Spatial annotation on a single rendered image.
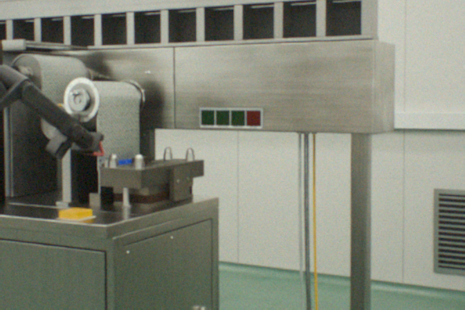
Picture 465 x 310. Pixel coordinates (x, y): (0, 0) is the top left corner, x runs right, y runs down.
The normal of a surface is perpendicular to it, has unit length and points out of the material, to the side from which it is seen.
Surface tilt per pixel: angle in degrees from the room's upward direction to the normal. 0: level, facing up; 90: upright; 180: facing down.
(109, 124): 90
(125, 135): 90
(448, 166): 90
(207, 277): 90
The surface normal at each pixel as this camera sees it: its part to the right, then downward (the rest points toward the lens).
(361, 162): -0.47, 0.05
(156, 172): 0.88, 0.02
